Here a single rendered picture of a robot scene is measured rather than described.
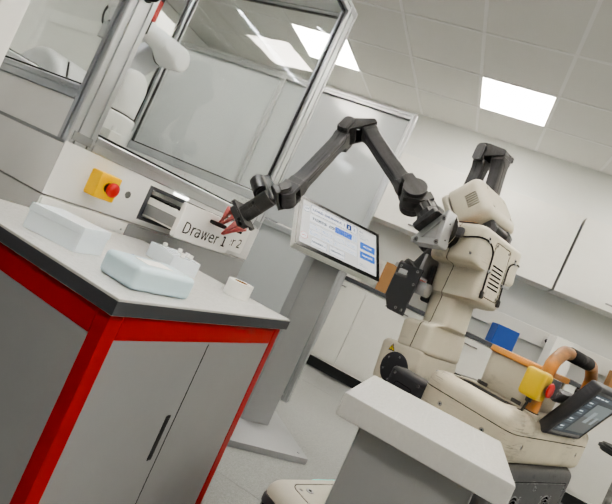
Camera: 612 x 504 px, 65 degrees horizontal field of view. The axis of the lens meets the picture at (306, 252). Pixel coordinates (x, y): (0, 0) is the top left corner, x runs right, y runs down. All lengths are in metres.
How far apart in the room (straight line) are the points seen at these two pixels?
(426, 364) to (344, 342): 2.95
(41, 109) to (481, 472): 1.31
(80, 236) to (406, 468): 0.71
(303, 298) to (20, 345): 1.72
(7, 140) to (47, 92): 0.17
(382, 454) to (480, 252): 0.81
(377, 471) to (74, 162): 1.04
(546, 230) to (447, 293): 3.31
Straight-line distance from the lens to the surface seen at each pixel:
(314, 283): 2.48
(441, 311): 1.59
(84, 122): 1.40
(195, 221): 1.54
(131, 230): 1.60
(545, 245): 4.81
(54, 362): 0.89
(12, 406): 0.96
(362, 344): 4.44
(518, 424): 1.24
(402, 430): 0.82
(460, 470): 0.83
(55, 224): 1.03
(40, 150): 1.44
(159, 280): 0.89
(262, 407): 2.62
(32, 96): 1.55
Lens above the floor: 0.94
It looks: level
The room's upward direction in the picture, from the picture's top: 25 degrees clockwise
